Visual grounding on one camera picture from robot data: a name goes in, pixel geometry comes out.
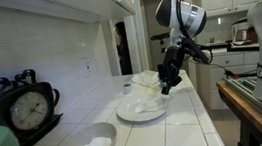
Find white drawer base cabinet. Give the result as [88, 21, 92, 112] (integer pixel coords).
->
[186, 43, 262, 114]

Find white coffee maker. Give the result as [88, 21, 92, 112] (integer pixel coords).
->
[229, 17, 253, 47]

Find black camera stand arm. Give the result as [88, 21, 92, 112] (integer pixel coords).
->
[201, 36, 261, 59]

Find white wall outlet plate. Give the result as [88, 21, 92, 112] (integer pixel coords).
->
[81, 56, 93, 79]

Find wooden table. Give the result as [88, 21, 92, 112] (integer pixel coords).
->
[215, 74, 262, 146]

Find thin black cable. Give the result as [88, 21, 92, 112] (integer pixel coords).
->
[187, 51, 237, 82]

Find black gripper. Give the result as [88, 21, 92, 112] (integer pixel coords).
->
[153, 43, 192, 97]

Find white crumpled cloth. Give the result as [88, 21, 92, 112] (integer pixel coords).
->
[130, 67, 163, 93]

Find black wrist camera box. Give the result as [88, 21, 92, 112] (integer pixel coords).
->
[180, 34, 213, 68]

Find small white lidded container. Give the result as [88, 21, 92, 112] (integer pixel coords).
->
[122, 82, 134, 96]

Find white spoon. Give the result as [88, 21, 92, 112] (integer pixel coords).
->
[132, 93, 169, 115]

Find white round plate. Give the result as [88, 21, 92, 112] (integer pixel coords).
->
[114, 90, 171, 126]

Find black framed analog clock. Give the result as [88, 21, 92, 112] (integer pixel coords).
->
[0, 65, 68, 146]

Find white wall switch plate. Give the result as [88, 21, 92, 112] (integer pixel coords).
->
[91, 56, 101, 75]

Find person in dark clothes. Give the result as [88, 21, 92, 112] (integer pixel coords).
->
[113, 20, 135, 77]

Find white upper wall cabinet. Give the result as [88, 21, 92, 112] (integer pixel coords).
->
[0, 0, 137, 36]

